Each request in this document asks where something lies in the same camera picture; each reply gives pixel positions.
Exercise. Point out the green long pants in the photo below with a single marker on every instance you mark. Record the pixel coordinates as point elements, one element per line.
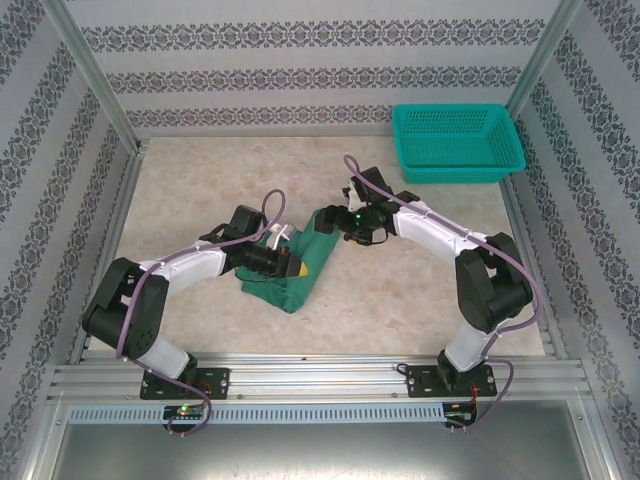
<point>280,295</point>

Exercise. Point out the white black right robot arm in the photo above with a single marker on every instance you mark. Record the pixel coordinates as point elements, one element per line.
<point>435,230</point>

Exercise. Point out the small circuit board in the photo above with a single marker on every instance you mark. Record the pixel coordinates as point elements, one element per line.
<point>184,412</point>
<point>461,410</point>

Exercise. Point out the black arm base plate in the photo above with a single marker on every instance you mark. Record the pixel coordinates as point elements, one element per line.
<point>417,382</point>
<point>217,382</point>

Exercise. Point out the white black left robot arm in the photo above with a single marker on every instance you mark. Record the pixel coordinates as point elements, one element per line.
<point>190,265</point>

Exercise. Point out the wide aluminium mounting beam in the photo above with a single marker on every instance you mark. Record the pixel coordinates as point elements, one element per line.
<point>320,377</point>

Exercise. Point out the aluminium frame post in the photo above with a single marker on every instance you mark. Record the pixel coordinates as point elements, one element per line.
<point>42,440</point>
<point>605,440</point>
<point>545,60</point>
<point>90,70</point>

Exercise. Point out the teal plastic mesh basket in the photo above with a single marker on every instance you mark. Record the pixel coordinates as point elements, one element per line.
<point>457,145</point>

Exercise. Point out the grey metal sheet panel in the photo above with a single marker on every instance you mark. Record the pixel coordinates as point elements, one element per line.
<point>320,452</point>

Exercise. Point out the aluminium frame rail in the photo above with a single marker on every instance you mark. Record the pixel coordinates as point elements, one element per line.
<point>542,330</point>
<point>107,250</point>

